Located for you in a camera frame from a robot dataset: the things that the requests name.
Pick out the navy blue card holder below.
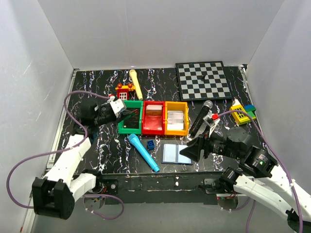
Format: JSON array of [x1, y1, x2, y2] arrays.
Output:
[[161, 144, 193, 165]]

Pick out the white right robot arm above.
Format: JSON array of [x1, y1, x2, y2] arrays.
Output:
[[180, 127, 311, 233]]

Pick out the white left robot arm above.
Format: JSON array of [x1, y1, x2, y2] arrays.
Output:
[[32, 99, 131, 219]]

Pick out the black cards in green bin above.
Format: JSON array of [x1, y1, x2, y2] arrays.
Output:
[[123, 108, 140, 129]]

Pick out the cards in red bin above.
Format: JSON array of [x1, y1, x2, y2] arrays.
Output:
[[144, 104, 163, 130]]

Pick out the white cards in yellow bin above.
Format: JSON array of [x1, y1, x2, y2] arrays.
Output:
[[167, 110, 184, 131]]

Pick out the green plastic bin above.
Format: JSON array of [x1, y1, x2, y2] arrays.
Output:
[[118, 100, 143, 134]]

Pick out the red toy brick house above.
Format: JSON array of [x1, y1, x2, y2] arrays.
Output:
[[115, 83, 136, 100]]

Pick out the light blue toy microphone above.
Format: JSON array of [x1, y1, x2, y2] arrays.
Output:
[[128, 133, 160, 172]]

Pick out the red plastic bin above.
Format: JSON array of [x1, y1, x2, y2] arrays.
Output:
[[141, 101, 165, 135]]

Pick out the yellow plastic bin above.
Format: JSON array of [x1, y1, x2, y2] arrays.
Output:
[[165, 101, 190, 136]]

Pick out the yellow green toy brick house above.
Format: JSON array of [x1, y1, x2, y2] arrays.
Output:
[[230, 99, 257, 126]]

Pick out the black toy microphone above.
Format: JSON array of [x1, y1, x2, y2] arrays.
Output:
[[189, 100, 213, 137]]

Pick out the cream toy microphone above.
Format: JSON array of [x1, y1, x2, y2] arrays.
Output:
[[129, 69, 143, 100]]

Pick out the small blue toy brick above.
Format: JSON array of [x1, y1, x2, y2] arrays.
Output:
[[147, 140, 155, 150]]

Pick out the black grey chessboard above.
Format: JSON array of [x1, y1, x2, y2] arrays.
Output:
[[175, 61, 233, 101]]

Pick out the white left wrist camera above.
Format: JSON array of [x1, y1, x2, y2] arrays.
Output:
[[109, 95, 126, 117]]

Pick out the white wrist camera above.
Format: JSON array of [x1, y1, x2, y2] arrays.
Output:
[[203, 112, 220, 137], [109, 95, 126, 117]]

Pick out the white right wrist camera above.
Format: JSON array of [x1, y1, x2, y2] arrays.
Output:
[[203, 112, 220, 137]]

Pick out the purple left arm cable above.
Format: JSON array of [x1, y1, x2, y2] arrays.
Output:
[[6, 91, 125, 220]]

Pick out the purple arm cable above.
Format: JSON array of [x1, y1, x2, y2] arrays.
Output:
[[6, 91, 125, 220], [212, 110, 304, 233]]

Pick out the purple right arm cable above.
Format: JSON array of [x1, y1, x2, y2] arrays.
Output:
[[212, 110, 304, 233]]

